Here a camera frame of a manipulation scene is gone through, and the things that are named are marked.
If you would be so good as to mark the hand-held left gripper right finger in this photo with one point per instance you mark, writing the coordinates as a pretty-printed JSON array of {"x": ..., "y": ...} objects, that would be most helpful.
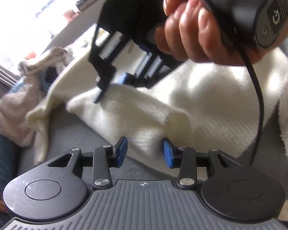
[{"x": 168, "y": 153}]

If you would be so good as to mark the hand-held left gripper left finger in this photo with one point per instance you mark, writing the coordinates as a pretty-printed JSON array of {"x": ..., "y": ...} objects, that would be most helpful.
[{"x": 121, "y": 149}]

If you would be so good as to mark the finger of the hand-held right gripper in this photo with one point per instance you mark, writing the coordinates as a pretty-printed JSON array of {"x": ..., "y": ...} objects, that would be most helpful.
[
  {"x": 106, "y": 76},
  {"x": 123, "y": 78}
]

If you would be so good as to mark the cream white knit sweater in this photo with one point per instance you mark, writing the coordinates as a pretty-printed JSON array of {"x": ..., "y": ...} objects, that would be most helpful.
[{"x": 146, "y": 115}]

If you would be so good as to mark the person's right hand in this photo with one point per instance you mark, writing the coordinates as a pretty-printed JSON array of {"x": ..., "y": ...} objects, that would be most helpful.
[{"x": 194, "y": 36}]

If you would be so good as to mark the blue garment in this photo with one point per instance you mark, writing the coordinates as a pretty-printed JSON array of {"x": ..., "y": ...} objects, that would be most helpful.
[{"x": 46, "y": 79}]

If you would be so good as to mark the beige garment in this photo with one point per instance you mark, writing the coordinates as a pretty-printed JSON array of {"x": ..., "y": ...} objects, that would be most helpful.
[{"x": 38, "y": 62}]

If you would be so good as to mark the pink checked knit sweater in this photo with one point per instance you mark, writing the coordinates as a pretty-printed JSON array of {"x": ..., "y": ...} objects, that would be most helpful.
[{"x": 14, "y": 119}]

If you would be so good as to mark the grey curtain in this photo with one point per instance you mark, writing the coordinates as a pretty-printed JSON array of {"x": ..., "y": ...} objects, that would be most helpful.
[{"x": 0, "y": 74}]

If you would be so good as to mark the blue duvet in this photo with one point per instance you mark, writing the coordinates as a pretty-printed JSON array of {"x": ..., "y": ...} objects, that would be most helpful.
[{"x": 2, "y": 160}]

